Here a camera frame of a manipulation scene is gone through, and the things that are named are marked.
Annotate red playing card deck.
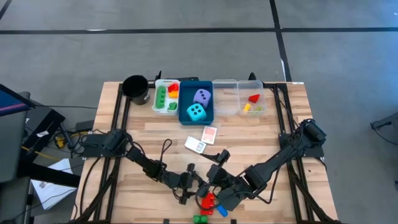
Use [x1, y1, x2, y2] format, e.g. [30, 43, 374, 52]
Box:
[201, 126, 218, 146]

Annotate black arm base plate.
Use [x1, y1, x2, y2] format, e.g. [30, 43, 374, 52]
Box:
[279, 133, 325, 159]
[81, 133, 126, 159]

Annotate black round cup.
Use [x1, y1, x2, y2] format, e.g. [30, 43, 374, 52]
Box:
[121, 75, 151, 106]

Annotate teal plastic tray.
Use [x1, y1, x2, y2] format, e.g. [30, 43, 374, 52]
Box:
[178, 80, 215, 126]

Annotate black table frame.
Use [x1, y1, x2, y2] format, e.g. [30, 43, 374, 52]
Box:
[70, 81, 133, 224]
[262, 81, 341, 224]

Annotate large red toy brick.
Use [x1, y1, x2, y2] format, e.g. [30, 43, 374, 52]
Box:
[200, 192, 216, 216]

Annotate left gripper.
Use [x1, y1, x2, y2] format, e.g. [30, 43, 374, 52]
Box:
[169, 163, 206, 205]

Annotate purple foam die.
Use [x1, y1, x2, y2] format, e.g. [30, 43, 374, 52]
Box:
[192, 88, 213, 109]

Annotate clear plastic bin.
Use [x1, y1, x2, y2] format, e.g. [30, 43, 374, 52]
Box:
[212, 78, 240, 117]
[237, 79, 267, 118]

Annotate white paper sheets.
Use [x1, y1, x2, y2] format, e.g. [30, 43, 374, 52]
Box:
[30, 157, 78, 210]

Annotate blue screen monitor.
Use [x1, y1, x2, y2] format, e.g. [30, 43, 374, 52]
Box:
[0, 83, 37, 118]

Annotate white card box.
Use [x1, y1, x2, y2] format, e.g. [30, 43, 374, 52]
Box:
[184, 136, 207, 154]

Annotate yellow cable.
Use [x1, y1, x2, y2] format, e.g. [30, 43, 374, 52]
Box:
[21, 130, 88, 160]

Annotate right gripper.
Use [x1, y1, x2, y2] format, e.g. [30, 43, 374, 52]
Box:
[201, 149, 249, 212]

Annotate black cable loop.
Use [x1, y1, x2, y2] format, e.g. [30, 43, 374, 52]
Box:
[159, 138, 174, 164]

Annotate teal foam die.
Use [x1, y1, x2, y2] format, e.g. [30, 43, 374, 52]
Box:
[186, 103, 208, 122]

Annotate long green toy brick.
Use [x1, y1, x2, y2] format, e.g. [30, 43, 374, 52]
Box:
[155, 86, 167, 110]

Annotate black side desk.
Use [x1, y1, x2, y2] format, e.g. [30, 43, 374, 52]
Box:
[0, 90, 82, 224]

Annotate white plastic bin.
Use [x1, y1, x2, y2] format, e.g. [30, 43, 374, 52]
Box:
[151, 78, 181, 116]

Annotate black bar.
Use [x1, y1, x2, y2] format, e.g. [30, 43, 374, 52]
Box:
[154, 70, 200, 83]

